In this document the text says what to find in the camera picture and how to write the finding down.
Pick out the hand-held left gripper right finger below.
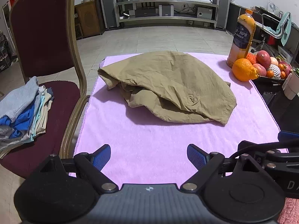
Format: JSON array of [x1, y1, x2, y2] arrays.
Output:
[[180, 144, 267, 193]]

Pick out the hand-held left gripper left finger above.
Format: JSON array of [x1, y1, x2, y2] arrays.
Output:
[[33, 144, 118, 193]]

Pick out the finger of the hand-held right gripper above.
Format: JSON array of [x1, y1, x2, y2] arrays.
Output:
[[278, 131, 299, 142], [238, 141, 299, 154]]

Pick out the khaki cloth garment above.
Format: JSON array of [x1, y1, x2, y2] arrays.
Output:
[[97, 51, 237, 125]]

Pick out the stack of folded clothes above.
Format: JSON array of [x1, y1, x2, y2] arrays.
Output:
[[0, 76, 55, 159]]

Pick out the pink fleece clothing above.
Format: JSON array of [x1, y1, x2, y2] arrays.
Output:
[[278, 197, 299, 224]]

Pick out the pink fleece blanket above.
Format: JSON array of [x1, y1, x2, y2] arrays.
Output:
[[68, 52, 289, 185]]

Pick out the black fruit tray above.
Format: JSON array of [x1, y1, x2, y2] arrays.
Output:
[[251, 73, 290, 85]]

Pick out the white foam-netted fruit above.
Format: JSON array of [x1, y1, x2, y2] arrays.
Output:
[[266, 64, 282, 79]]

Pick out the pink dragon fruit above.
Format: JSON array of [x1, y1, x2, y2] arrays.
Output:
[[277, 56, 293, 75]]

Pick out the large knobbed orange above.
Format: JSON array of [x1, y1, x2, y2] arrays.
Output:
[[232, 58, 260, 82]]

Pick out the chrome office chair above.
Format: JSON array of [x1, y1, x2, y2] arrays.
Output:
[[262, 12, 292, 52]]

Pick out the orange juice bottle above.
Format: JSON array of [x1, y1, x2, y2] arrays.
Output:
[[226, 9, 256, 69]]

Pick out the white desk fan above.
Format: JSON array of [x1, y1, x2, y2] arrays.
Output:
[[267, 0, 279, 13]]

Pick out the wooden cabinet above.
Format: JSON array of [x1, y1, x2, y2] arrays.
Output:
[[75, 0, 105, 39]]

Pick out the dark red gold-framed chair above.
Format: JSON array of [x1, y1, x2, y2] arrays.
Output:
[[0, 0, 92, 180]]

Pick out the silver subwoofer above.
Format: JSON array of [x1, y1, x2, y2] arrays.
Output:
[[197, 7, 213, 19]]

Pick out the grey tower speaker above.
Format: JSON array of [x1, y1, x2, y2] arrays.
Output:
[[213, 0, 232, 29], [98, 0, 116, 28]]

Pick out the silver box speaker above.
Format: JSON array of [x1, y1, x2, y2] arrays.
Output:
[[159, 4, 174, 17]]

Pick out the black media player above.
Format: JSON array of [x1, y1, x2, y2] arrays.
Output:
[[135, 7, 159, 17]]

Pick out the grey media shelf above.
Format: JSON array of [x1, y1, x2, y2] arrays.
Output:
[[114, 0, 221, 27]]

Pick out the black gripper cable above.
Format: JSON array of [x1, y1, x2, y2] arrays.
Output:
[[229, 145, 260, 159]]

